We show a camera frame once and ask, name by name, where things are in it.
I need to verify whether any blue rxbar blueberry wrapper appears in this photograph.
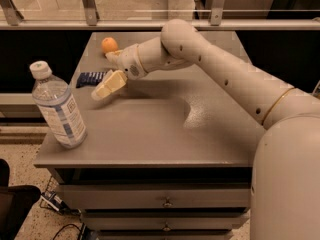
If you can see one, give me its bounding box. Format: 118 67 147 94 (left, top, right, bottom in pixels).
76 72 106 88

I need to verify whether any black chair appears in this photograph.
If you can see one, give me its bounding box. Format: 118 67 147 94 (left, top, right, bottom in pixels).
0 159 41 240

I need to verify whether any grey drawer cabinet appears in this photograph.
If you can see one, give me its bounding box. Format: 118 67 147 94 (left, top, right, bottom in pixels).
33 30 268 240

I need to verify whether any grey drawer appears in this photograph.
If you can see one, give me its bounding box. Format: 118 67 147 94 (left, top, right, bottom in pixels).
81 212 249 231
56 184 250 210

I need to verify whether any orange fruit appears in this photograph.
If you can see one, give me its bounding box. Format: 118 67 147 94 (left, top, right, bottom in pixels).
101 37 118 53

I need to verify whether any clear plastic water bottle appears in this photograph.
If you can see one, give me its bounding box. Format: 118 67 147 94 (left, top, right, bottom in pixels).
29 61 86 148

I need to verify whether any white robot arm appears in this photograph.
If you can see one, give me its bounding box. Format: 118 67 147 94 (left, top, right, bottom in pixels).
92 19 320 240

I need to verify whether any black floor cable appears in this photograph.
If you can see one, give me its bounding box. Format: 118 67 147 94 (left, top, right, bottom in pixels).
51 223 88 240

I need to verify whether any metal railing with glass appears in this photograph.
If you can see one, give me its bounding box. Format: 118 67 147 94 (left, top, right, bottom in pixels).
0 0 320 31

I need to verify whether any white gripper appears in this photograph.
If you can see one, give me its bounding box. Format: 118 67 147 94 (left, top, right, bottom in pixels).
91 44 147 101

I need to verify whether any top grey drawer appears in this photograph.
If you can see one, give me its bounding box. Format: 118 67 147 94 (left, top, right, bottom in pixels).
56 184 250 210

